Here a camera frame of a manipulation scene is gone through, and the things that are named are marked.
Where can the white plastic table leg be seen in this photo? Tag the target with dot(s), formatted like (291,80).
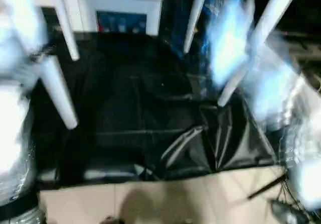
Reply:
(258,33)
(65,20)
(195,15)
(59,93)

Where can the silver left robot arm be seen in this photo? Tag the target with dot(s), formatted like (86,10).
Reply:
(12,133)

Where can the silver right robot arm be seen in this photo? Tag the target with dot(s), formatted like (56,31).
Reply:
(301,133)

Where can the white cabinet with glass doors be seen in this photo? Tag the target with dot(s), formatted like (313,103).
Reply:
(120,0)

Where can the black mat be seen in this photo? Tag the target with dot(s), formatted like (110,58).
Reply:
(138,108)

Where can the black stand leg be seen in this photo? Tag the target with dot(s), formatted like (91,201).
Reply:
(267,186)

